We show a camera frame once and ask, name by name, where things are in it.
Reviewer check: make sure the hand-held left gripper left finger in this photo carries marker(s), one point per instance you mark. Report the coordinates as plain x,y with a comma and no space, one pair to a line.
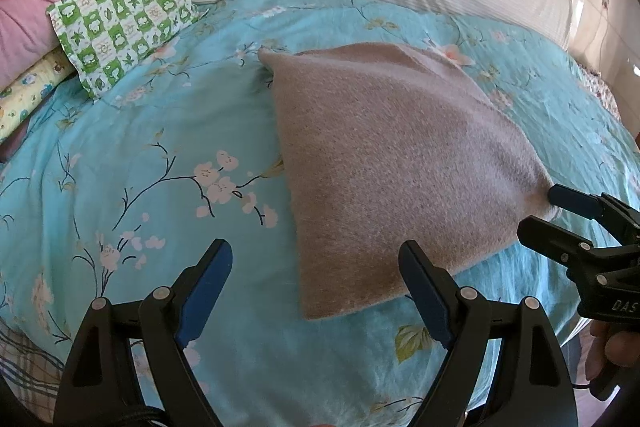
202,297

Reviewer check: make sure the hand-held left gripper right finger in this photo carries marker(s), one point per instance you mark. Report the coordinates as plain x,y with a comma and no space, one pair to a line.
425,297

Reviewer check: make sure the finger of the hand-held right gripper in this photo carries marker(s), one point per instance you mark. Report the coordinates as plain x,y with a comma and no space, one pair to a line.
555,242
575,202

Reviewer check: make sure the beige fuzzy sweater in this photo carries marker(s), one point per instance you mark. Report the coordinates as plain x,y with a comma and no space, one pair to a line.
390,167

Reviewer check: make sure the person's right hand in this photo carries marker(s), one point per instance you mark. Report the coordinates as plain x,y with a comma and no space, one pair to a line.
622,347

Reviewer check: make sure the teal floral bed blanket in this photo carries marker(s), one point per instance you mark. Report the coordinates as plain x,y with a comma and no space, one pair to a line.
150,217

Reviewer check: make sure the white floral bed sheet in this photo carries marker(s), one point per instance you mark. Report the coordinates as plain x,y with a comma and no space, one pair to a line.
597,89

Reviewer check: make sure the plaid cloth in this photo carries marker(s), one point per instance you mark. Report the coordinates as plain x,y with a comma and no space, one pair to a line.
25,367

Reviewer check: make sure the yellow printed pillow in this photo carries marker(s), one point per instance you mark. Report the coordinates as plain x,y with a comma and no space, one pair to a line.
30,92

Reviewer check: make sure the green checkered pillow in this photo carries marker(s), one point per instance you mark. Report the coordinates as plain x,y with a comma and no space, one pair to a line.
120,22

